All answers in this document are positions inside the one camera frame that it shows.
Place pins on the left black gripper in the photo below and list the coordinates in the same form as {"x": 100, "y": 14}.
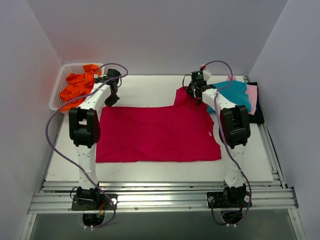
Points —
{"x": 111, "y": 99}

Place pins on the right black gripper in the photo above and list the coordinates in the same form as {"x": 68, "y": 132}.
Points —
{"x": 191, "y": 90}

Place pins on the crimson red t-shirt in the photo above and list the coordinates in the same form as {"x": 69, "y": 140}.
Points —
{"x": 182, "y": 132}

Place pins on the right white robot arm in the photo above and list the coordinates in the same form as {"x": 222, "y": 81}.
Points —
{"x": 233, "y": 128}

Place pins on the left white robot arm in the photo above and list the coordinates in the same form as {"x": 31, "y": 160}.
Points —
{"x": 85, "y": 130}

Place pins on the crumpled orange t-shirt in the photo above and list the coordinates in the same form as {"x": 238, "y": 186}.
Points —
{"x": 79, "y": 84}

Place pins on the folded teal t-shirt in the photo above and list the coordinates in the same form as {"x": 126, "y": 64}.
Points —
{"x": 236, "y": 93}

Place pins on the white plastic basket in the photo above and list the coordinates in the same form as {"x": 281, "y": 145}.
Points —
{"x": 61, "y": 81}

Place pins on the folded pink t-shirt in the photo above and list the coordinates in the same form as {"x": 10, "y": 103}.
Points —
{"x": 241, "y": 93}

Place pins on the folded black t-shirt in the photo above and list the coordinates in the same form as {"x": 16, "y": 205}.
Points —
{"x": 255, "y": 115}

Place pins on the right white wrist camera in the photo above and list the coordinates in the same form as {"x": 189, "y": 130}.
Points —
{"x": 205, "y": 72}

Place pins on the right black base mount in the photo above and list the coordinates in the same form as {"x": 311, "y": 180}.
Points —
{"x": 225, "y": 198}

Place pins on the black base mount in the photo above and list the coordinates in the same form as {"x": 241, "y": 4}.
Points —
{"x": 95, "y": 201}
{"x": 225, "y": 198}

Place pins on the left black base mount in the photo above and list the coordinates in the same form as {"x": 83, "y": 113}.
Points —
{"x": 95, "y": 201}

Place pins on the aluminium rail frame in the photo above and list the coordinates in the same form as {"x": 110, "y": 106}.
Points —
{"x": 168, "y": 201}

